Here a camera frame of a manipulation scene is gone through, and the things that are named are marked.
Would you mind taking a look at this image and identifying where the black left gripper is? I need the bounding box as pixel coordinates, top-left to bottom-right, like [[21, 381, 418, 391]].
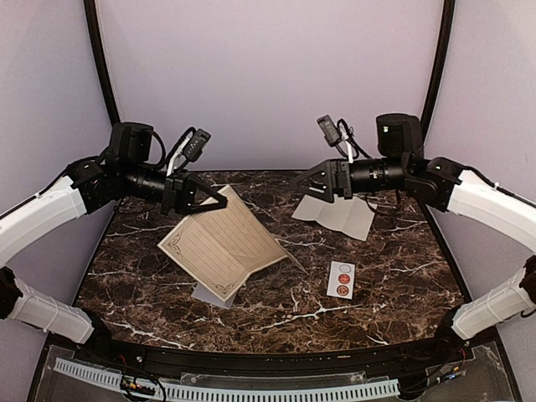
[[121, 161, 228, 216]]

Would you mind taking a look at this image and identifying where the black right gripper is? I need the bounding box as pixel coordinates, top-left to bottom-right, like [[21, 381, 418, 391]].
[[289, 157, 410, 203]]

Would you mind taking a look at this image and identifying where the beige lined letter paper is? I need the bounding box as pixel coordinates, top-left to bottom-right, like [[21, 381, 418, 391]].
[[157, 185, 305, 302]]

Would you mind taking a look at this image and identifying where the grey envelope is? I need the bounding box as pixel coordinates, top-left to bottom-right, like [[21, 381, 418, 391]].
[[192, 283, 237, 310]]

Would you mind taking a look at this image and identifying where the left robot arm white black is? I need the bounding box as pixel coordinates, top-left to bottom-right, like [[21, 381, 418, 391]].
[[1, 122, 227, 365]]

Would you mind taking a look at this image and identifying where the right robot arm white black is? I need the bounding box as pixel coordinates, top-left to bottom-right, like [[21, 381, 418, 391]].
[[291, 113, 535, 363]]

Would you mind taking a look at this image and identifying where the red round seal sticker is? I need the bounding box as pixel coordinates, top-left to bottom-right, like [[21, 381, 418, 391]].
[[338, 274, 351, 285]]

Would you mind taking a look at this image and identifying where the wax seal sticker sheet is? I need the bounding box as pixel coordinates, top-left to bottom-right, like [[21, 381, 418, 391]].
[[327, 261, 355, 300]]

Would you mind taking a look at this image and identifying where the brown round seal sticker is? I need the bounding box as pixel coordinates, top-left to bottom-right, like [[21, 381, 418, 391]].
[[336, 285, 350, 296]]

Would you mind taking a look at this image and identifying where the white folded paper sheet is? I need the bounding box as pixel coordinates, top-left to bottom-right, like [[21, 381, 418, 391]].
[[291, 195, 375, 241]]

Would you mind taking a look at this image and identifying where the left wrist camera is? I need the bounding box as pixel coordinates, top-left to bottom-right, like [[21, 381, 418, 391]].
[[165, 127, 211, 176]]

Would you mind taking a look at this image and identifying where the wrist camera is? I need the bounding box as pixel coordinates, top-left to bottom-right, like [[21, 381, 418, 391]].
[[317, 115, 354, 163], [165, 127, 211, 176]]

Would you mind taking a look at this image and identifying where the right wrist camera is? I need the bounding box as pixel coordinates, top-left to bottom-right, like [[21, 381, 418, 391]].
[[317, 115, 354, 163]]

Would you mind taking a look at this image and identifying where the black right frame post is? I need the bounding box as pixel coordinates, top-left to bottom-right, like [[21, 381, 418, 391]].
[[420, 0, 456, 137]]

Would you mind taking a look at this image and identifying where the black frame post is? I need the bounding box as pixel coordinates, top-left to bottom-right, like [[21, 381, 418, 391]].
[[420, 0, 456, 137], [83, 0, 121, 126]]

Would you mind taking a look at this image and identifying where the black front rail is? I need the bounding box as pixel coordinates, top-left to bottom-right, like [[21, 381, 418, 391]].
[[75, 317, 466, 378]]

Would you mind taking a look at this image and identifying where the white slotted cable duct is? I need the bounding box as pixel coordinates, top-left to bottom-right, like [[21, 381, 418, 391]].
[[53, 358, 399, 402]]

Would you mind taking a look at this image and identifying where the black left frame post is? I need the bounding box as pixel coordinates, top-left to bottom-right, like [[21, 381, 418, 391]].
[[83, 0, 121, 126]]

